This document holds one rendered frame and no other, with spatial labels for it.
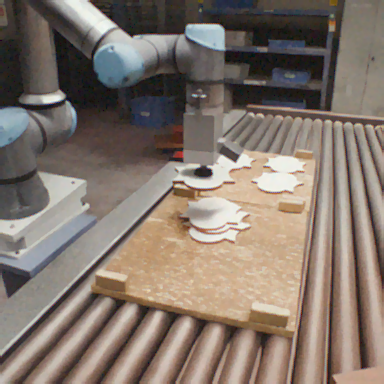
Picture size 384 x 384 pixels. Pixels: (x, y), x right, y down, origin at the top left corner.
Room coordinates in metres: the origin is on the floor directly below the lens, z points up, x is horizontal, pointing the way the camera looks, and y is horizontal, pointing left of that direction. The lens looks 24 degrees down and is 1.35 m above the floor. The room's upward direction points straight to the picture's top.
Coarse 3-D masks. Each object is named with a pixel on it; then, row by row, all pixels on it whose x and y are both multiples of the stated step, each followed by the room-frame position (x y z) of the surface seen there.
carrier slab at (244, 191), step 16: (256, 160) 1.16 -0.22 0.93; (304, 160) 1.16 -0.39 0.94; (240, 176) 1.02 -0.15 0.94; (256, 176) 1.02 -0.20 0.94; (304, 176) 1.02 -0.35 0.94; (208, 192) 0.90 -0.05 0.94; (224, 192) 0.90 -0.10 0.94; (240, 192) 0.90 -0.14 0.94; (256, 192) 0.90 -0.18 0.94; (304, 192) 0.90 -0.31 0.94
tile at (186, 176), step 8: (176, 168) 0.79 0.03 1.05; (184, 168) 0.78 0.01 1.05; (192, 168) 0.78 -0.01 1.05; (216, 168) 0.78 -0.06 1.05; (224, 168) 0.78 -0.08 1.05; (184, 176) 0.74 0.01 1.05; (192, 176) 0.74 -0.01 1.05; (216, 176) 0.74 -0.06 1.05; (224, 176) 0.74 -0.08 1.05; (184, 184) 0.71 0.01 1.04; (192, 184) 0.69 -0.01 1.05; (200, 184) 0.69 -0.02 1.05; (208, 184) 0.69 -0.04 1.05; (216, 184) 0.69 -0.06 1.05; (224, 184) 0.71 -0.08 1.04; (232, 184) 0.71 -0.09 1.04
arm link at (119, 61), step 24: (24, 0) 0.71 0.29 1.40; (48, 0) 0.68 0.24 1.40; (72, 0) 0.68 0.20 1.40; (72, 24) 0.66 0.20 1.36; (96, 24) 0.66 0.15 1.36; (96, 48) 0.65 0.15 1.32; (120, 48) 0.62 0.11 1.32; (144, 48) 0.67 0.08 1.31; (96, 72) 0.64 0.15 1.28; (120, 72) 0.61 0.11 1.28; (144, 72) 0.66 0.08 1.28
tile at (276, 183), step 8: (264, 176) 1.00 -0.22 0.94; (272, 176) 1.00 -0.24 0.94; (280, 176) 1.00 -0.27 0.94; (288, 176) 1.00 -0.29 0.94; (256, 184) 0.96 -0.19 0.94; (264, 184) 0.94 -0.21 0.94; (272, 184) 0.94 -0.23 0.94; (280, 184) 0.94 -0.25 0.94; (288, 184) 0.94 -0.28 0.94; (296, 184) 0.94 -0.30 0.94; (264, 192) 0.90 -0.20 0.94; (272, 192) 0.89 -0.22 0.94; (280, 192) 0.90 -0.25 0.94; (288, 192) 0.90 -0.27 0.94
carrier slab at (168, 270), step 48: (144, 240) 0.67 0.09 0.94; (192, 240) 0.67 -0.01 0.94; (240, 240) 0.66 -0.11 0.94; (288, 240) 0.66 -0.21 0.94; (96, 288) 0.51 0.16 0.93; (144, 288) 0.51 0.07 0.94; (192, 288) 0.51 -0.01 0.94; (240, 288) 0.51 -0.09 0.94; (288, 288) 0.51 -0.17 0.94; (288, 336) 0.41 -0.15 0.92
